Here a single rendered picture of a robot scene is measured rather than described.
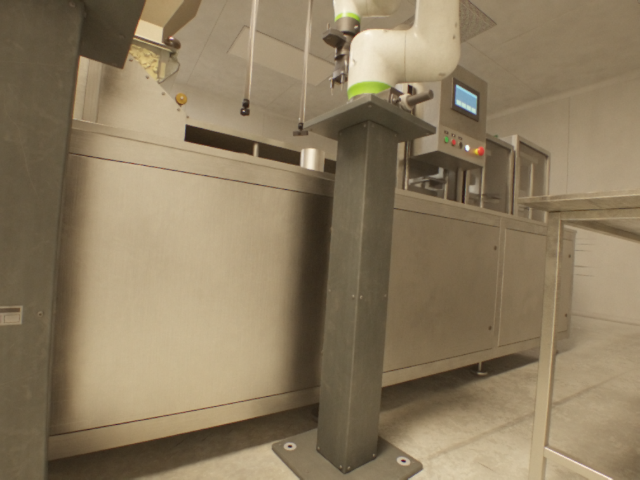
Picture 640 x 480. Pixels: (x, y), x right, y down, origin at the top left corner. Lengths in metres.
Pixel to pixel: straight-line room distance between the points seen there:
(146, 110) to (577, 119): 4.67
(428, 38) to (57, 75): 0.77
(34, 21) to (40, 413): 0.53
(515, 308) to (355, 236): 1.26
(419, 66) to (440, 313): 0.91
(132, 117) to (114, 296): 0.54
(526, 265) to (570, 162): 3.04
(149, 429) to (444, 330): 1.07
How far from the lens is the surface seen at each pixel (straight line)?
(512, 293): 1.88
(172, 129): 1.13
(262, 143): 1.22
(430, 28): 0.96
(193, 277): 0.84
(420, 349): 1.34
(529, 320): 2.09
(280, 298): 0.92
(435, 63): 0.96
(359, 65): 0.96
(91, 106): 1.05
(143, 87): 1.16
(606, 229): 1.16
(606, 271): 4.63
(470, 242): 1.53
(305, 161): 1.08
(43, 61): 0.61
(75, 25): 0.63
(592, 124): 4.96
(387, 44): 0.97
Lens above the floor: 0.57
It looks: 1 degrees up
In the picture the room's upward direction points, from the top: 4 degrees clockwise
